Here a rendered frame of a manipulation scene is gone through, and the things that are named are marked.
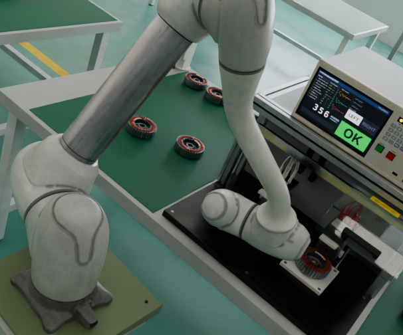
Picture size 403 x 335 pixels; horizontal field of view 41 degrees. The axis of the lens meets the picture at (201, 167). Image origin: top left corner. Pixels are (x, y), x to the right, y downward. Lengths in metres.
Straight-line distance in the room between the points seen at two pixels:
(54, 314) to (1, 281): 0.16
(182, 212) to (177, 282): 0.92
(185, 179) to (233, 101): 0.76
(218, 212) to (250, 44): 0.48
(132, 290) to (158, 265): 1.22
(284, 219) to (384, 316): 0.60
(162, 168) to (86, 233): 0.78
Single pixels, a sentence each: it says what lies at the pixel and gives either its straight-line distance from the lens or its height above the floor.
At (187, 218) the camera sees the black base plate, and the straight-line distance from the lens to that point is 1.68.
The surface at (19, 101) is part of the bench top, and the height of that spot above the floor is 0.75.
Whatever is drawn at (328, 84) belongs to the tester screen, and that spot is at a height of 1.27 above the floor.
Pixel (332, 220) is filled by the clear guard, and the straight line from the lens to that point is 1.49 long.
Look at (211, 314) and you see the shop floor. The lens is 2.52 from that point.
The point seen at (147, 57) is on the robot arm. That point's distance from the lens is 1.19.
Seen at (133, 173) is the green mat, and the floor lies 0.75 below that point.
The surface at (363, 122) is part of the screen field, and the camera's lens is 1.65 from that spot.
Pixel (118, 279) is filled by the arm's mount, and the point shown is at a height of 0.78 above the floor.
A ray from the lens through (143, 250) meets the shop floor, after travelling 2.65.
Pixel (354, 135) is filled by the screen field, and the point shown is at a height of 1.17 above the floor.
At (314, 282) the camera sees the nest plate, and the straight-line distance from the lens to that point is 1.69.
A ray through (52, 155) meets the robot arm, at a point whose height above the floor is 1.05.
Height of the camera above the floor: 1.80
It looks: 32 degrees down
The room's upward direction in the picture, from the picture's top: 24 degrees clockwise
